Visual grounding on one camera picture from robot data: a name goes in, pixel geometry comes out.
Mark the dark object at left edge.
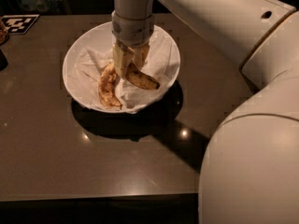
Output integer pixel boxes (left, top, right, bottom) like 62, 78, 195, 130
0, 50, 8, 71

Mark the brown spotted left banana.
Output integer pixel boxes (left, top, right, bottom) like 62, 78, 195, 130
98, 63, 121, 109

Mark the black white fiducial marker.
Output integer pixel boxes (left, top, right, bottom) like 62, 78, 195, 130
1, 14, 39, 35

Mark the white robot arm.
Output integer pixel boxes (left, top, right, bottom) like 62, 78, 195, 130
112, 0, 299, 224

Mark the brown object at left edge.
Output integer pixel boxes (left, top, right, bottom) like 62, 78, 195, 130
0, 20, 9, 45

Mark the white paper napkin liner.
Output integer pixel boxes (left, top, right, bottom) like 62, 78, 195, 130
67, 31, 176, 114

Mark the white bowl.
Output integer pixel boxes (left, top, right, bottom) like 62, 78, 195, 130
62, 20, 181, 114

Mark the yellow banana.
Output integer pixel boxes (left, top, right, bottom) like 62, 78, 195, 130
126, 62, 160, 91

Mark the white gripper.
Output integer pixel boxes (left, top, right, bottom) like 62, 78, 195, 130
111, 11, 154, 78

